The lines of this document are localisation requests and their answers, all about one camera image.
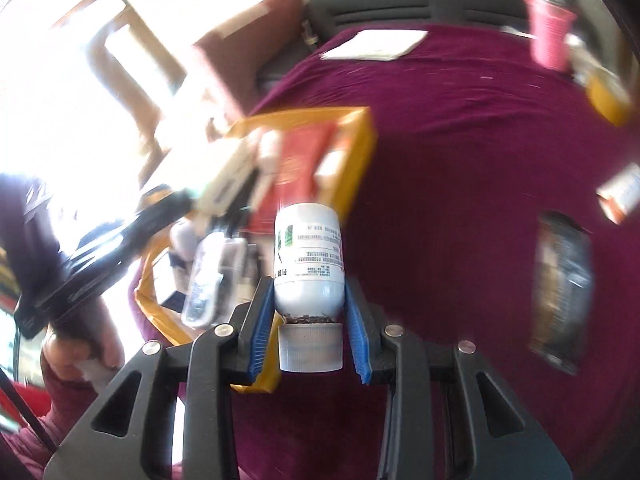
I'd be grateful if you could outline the large white pill bottle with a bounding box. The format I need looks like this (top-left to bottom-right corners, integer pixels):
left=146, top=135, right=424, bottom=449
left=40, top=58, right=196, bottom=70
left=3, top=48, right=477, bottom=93
left=273, top=203, right=345, bottom=374

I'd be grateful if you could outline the red foil packet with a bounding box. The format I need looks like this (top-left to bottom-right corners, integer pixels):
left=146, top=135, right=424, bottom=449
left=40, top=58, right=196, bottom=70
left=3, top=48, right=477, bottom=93
left=247, top=120, right=337, bottom=235

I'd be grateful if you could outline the person left hand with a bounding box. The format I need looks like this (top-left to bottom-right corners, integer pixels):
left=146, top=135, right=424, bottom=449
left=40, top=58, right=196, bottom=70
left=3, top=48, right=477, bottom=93
left=41, top=298, right=125, bottom=382

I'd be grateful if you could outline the yellow-edged cardboard tray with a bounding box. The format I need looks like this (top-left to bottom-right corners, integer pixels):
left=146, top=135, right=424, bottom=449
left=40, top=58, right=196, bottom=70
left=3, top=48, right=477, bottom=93
left=134, top=105, right=379, bottom=395

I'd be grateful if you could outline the black printed packet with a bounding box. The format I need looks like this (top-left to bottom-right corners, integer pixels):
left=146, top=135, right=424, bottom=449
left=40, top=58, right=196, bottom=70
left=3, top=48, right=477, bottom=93
left=529, top=210, right=594, bottom=376

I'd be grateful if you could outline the maroon velvet bedspread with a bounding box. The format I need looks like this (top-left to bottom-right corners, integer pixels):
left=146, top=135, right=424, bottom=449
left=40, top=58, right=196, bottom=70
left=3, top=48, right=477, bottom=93
left=257, top=24, right=639, bottom=478

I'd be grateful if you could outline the white folded paper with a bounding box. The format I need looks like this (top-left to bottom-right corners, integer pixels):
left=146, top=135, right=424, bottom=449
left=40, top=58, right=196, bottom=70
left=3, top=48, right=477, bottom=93
left=320, top=28, right=428, bottom=62

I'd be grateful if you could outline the black leather sofa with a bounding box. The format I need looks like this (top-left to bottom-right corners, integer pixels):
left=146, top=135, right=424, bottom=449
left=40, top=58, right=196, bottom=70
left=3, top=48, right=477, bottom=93
left=256, top=0, right=527, bottom=96

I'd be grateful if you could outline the yellow tape roll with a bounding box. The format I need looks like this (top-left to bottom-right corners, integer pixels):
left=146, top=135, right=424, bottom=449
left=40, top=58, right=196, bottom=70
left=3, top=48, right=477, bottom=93
left=586, top=68, right=638, bottom=127

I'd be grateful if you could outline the white crumpled tissue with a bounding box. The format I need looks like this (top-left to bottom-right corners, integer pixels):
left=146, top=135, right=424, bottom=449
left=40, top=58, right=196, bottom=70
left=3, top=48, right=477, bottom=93
left=565, top=34, right=602, bottom=87

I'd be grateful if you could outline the pink sleeved water bottle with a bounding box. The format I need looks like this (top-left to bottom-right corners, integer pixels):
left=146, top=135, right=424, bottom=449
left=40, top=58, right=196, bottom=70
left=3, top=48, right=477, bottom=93
left=523, top=0, right=577, bottom=73

